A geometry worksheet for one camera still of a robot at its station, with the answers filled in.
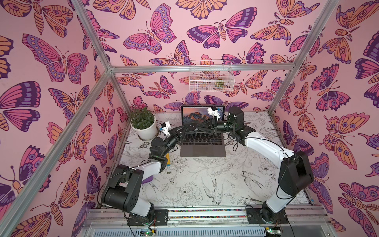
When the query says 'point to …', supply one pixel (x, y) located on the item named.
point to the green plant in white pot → (144, 122)
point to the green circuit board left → (147, 233)
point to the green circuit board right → (273, 231)
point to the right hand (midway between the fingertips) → (199, 126)
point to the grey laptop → (200, 143)
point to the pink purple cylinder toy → (149, 179)
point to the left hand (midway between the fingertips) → (190, 126)
